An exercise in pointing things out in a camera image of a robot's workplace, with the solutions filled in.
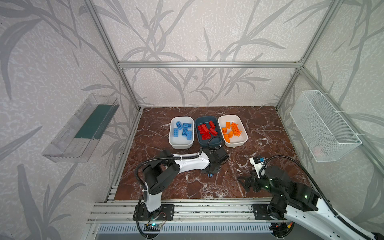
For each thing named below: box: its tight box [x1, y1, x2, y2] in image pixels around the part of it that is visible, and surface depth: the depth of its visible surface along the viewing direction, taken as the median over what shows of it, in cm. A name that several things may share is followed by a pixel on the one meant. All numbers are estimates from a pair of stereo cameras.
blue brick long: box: [173, 128, 179, 138], surface depth 107 cm
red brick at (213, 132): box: [209, 128, 218, 137], surface depth 104 cm
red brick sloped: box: [197, 124, 206, 137], surface depth 105 cm
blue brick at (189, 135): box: [186, 130, 193, 140], surface depth 104 cm
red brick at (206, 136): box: [201, 133, 211, 140], surface depth 104 cm
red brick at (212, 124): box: [209, 120, 216, 130], surface depth 110 cm
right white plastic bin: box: [218, 114, 249, 148], surface depth 104 cm
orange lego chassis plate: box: [230, 122, 242, 137], surface depth 104 cm
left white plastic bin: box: [168, 116, 195, 150], surface depth 106 cm
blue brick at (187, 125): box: [182, 123, 192, 129], surface depth 110 cm
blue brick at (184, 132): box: [182, 128, 188, 137], surface depth 106 cm
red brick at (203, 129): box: [197, 123, 210, 136], surface depth 104 cm
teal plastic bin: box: [194, 115, 223, 147], surface depth 105 cm
